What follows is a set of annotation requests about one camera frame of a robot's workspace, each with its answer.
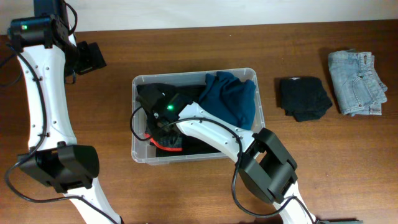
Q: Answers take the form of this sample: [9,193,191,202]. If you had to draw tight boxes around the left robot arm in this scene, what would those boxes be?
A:
[8,0,122,223]

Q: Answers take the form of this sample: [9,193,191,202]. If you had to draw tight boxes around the light blue jeans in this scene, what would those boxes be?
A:
[328,49,387,116]

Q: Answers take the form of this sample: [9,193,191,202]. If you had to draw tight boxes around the clear plastic storage bin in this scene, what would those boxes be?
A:
[131,68,266,165]

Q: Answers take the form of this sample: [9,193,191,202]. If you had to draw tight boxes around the small black shirt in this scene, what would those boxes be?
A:
[279,77,333,122]

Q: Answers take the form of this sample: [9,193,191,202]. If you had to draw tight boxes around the black shorts with red trim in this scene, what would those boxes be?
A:
[144,116,183,152]

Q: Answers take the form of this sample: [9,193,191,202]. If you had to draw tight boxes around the blue cloth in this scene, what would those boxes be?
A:
[198,71,256,130]

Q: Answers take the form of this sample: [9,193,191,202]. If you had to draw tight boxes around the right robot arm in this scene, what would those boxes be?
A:
[136,85,317,223]

